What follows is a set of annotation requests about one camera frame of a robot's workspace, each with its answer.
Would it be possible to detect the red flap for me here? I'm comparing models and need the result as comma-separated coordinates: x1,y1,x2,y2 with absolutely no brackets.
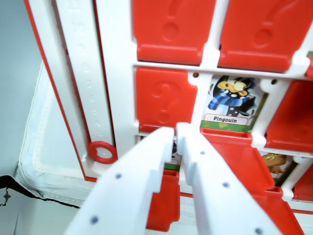
265,79,313,149
217,0,313,74
201,127,276,195
135,68,198,134
146,169,181,233
131,0,218,66

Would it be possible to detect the penguin picture card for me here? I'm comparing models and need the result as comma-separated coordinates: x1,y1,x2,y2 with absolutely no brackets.
200,74,269,134

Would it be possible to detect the red and white game board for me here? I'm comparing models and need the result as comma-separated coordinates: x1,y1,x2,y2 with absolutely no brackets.
23,0,313,235

